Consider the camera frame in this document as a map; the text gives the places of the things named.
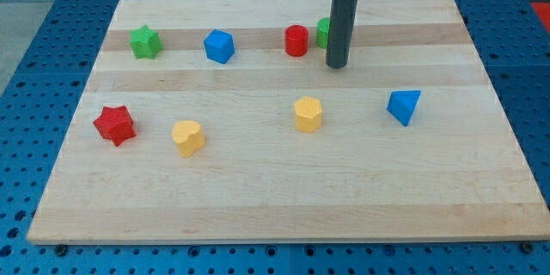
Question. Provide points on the red star block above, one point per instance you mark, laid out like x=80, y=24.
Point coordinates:
x=115, y=124

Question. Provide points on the red cylinder block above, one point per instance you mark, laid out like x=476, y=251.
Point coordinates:
x=296, y=40

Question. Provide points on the blue triangle block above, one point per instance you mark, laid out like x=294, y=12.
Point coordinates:
x=402, y=104

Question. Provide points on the wooden board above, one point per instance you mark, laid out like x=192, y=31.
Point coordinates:
x=456, y=173

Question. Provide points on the green star block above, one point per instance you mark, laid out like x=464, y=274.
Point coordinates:
x=145, y=42

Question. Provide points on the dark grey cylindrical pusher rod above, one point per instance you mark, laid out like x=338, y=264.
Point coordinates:
x=342, y=17

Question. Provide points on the yellow hexagon block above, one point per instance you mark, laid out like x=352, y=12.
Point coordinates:
x=308, y=114

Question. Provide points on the green cylinder block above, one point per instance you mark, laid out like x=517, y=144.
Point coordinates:
x=322, y=31

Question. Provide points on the yellow heart block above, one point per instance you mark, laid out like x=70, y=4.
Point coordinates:
x=188, y=137

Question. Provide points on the blue cube block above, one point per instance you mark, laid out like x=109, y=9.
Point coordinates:
x=219, y=46

